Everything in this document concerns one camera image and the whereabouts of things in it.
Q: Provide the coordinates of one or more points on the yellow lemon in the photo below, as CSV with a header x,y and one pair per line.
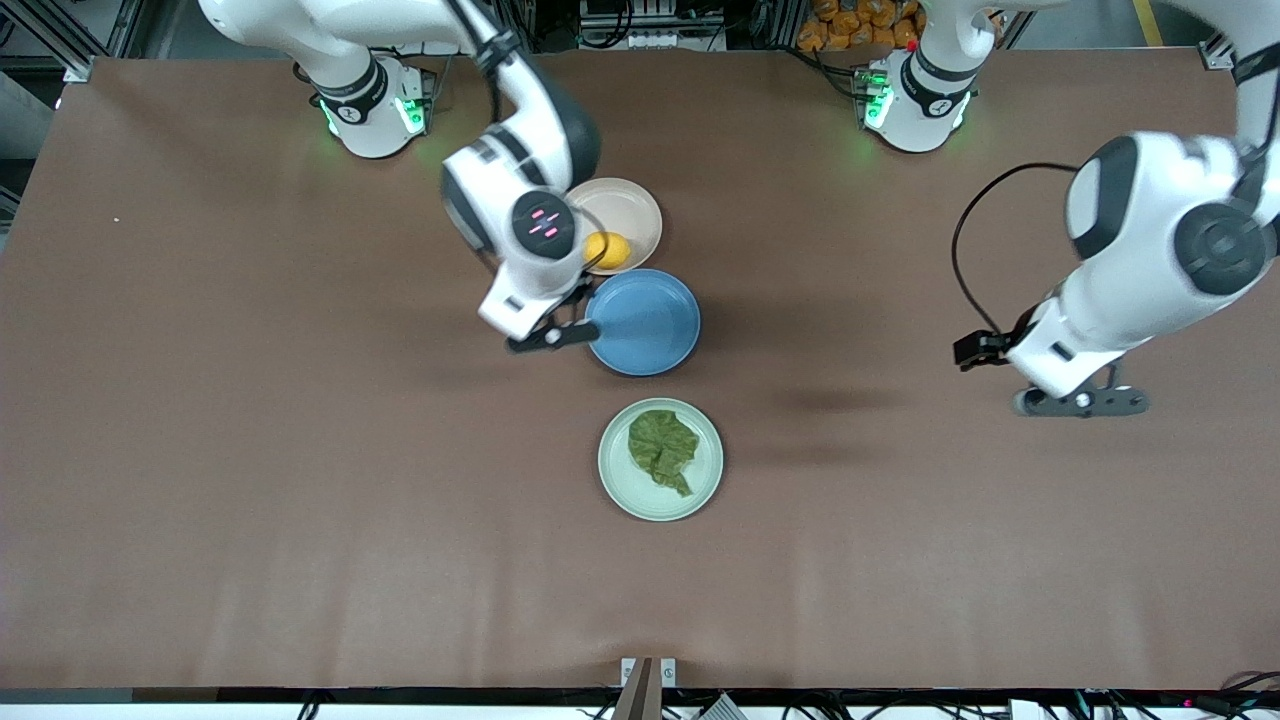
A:
x,y
610,252

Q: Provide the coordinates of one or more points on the green lettuce leaf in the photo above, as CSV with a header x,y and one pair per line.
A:
x,y
660,445

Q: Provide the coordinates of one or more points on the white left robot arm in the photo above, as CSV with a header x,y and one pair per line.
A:
x,y
1150,210

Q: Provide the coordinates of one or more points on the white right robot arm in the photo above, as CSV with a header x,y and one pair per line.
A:
x,y
540,100

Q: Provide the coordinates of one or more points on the blue round plate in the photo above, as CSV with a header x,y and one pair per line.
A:
x,y
650,320

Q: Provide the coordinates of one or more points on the pale beige round plate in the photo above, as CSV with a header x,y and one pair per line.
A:
x,y
630,210

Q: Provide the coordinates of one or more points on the pale green round plate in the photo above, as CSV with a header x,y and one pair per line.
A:
x,y
615,480

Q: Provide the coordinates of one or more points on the white power strip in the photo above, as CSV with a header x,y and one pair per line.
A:
x,y
660,38

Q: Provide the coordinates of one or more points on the brown table cover mat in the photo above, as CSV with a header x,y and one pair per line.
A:
x,y
200,450

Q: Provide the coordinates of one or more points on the pile of orange items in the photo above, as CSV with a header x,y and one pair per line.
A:
x,y
840,20

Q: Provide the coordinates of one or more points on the grey power adapter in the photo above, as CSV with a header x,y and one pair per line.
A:
x,y
720,710

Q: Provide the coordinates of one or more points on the silver aluminium frame profile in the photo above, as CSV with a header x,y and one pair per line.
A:
x,y
60,45
1245,30

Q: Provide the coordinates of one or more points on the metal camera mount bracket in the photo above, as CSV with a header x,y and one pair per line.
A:
x,y
648,690

